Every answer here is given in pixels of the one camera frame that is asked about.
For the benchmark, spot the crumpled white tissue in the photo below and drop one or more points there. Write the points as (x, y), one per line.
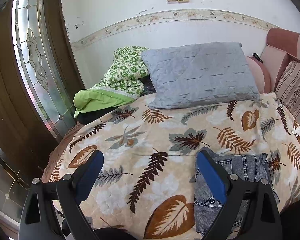
(298, 130)

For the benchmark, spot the floral wallpaper border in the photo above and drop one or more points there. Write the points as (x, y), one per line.
(165, 17)

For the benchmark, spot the striped floral cushion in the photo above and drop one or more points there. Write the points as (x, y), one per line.
(297, 90)

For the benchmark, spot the wooden door with glass panel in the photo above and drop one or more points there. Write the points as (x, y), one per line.
(5, 80)

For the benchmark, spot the leaf-print beige blanket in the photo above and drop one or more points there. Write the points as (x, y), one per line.
(165, 135)

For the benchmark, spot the small black object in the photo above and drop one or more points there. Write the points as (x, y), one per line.
(257, 57)

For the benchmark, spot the green patterned quilt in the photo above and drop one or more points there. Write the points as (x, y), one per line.
(122, 75)

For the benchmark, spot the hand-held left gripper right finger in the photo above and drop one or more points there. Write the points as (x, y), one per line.
(212, 177)

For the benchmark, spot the grey quilted pillow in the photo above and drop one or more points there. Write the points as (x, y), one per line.
(200, 75)

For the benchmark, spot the pink and red sofa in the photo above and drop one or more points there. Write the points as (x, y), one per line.
(275, 55)

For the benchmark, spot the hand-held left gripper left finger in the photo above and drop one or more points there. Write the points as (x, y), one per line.
(90, 177)

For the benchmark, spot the grey-blue denim pants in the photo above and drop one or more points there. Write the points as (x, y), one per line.
(242, 167)

